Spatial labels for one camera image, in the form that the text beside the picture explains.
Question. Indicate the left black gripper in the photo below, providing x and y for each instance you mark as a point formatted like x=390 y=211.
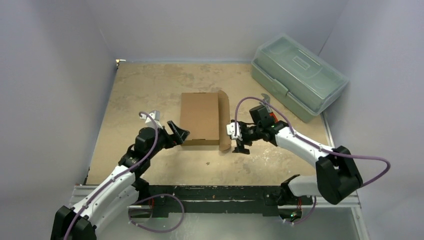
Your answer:
x=176 y=138

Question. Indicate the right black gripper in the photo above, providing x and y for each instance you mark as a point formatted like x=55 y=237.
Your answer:
x=247 y=138

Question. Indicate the brown cardboard box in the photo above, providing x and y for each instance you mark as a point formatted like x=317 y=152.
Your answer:
x=206 y=116

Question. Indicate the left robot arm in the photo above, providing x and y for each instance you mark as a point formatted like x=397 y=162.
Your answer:
x=112 y=182

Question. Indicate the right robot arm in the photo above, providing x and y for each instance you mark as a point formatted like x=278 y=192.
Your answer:
x=336 y=174

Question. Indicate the translucent green plastic toolbox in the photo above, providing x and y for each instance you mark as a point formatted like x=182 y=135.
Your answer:
x=300 y=80

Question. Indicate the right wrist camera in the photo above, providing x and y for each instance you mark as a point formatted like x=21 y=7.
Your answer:
x=233 y=130

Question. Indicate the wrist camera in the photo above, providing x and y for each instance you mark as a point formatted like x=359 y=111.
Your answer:
x=152 y=119
x=233 y=130

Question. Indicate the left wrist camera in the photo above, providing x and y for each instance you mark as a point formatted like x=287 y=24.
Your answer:
x=152 y=119

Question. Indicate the red handled adjustable wrench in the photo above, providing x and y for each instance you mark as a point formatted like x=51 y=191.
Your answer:
x=267 y=99

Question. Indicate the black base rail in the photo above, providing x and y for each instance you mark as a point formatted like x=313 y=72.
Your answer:
x=267 y=200

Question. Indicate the aluminium frame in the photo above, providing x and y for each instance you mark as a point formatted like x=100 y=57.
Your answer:
x=351 y=201

